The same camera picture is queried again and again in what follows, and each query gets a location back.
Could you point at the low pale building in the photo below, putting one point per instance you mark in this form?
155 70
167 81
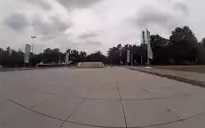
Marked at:
90 64

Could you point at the grey paved slab plaza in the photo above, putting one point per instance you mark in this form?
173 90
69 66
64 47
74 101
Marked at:
90 100

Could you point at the tall pale banner flag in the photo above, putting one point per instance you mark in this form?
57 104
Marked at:
149 48

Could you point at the dark raised kerb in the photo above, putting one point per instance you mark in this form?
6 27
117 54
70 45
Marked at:
176 78

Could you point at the row of trees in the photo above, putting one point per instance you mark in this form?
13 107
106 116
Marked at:
183 46

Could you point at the grey paved side strip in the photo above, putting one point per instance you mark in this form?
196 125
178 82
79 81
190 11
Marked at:
193 76

